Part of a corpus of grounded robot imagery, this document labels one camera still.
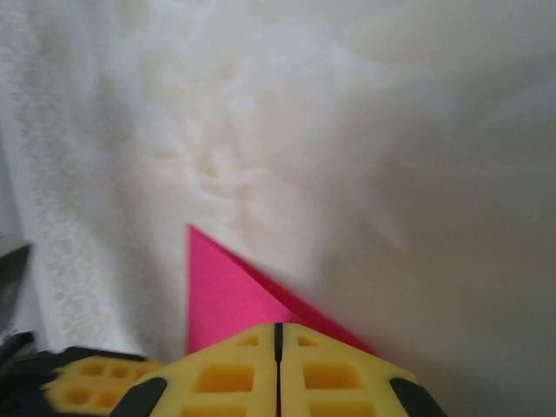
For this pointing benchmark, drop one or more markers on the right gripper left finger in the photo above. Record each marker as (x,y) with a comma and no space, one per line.
(217,382)

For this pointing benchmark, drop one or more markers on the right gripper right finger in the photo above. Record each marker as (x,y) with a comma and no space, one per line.
(339,382)

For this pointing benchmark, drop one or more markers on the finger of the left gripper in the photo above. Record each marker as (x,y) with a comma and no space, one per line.
(87,382)

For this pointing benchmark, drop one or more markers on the magenta cloth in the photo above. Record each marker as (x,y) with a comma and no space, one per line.
(217,295)

